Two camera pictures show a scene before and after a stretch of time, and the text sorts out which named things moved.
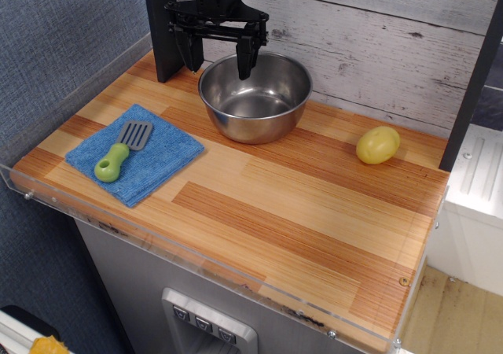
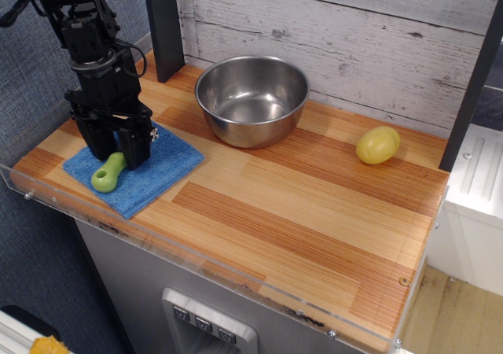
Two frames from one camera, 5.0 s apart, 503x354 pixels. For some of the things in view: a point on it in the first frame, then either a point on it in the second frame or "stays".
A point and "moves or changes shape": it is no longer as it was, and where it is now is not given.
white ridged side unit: x=468 y=241 stays
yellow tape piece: x=48 y=344 stays
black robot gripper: x=219 y=13 to x=110 y=93
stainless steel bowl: x=261 y=109 stays
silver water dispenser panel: x=194 y=327 stays
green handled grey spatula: x=134 y=135 moves or changes shape
